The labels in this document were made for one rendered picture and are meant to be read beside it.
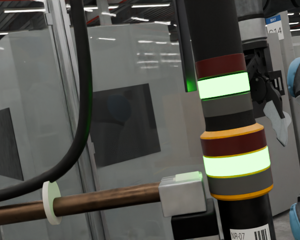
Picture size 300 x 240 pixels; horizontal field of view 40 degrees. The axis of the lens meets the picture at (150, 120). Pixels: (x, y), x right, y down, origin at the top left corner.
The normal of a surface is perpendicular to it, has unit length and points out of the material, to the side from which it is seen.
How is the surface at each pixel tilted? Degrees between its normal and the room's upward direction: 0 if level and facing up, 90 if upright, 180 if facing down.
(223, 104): 90
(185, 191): 90
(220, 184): 90
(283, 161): 90
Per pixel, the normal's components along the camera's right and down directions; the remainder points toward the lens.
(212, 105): -0.64, 0.15
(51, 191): 0.98, -0.17
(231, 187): -0.43, 0.12
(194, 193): -0.11, 0.07
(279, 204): 0.53, -0.05
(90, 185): 0.73, -0.10
